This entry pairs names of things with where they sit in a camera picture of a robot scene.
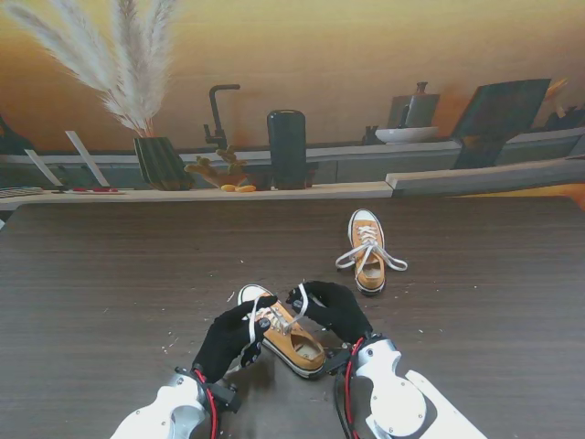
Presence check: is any right robot hand black glove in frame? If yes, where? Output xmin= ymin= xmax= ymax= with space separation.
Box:
xmin=285 ymin=280 xmax=374 ymax=345

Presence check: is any left robot hand black glove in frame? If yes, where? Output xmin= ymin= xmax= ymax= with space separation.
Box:
xmin=191 ymin=294 xmax=279 ymax=384

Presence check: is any yellow canvas sneaker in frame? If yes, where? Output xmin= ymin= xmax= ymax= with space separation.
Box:
xmin=346 ymin=209 xmax=386 ymax=296
xmin=237 ymin=284 xmax=326 ymax=380

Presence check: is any printed kitchen backdrop banner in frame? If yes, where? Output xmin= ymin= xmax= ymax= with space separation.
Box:
xmin=0 ymin=0 xmax=585 ymax=211

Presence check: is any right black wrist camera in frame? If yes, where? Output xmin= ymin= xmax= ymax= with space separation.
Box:
xmin=324 ymin=349 xmax=352 ymax=375

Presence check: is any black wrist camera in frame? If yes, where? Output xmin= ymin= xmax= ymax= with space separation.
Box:
xmin=324 ymin=349 xmax=352 ymax=375
xmin=213 ymin=383 xmax=242 ymax=413

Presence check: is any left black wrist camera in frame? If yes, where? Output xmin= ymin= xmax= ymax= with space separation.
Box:
xmin=213 ymin=383 xmax=242 ymax=413

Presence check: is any left arm red cable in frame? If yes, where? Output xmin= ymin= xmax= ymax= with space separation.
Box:
xmin=194 ymin=369 xmax=218 ymax=439

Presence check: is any arm red cable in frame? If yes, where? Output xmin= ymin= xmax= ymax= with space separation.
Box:
xmin=343 ymin=340 xmax=360 ymax=439
xmin=194 ymin=369 xmax=218 ymax=439

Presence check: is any right arm red cable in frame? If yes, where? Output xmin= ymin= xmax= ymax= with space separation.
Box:
xmin=343 ymin=340 xmax=360 ymax=439

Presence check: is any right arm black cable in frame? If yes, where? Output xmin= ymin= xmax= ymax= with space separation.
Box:
xmin=333 ymin=372 xmax=351 ymax=439

